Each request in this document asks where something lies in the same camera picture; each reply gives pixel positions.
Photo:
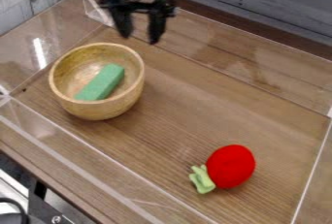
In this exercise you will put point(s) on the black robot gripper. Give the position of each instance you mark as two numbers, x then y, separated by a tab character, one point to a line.
160	9

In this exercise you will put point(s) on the green foam block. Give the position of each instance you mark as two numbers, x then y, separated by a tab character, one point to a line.
102	84

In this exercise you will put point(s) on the brown wooden bowl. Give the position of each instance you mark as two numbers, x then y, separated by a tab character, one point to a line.
78	66

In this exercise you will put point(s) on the red plush strawberry toy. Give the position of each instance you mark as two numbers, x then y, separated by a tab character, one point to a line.
229	167

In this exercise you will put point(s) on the clear acrylic corner bracket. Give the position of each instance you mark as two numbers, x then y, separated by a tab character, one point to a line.
97	13

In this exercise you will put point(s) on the clear acrylic tray wall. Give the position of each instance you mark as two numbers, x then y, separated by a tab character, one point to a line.
112	193

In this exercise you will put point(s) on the black table leg bracket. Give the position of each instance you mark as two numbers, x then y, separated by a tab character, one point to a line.
39	208

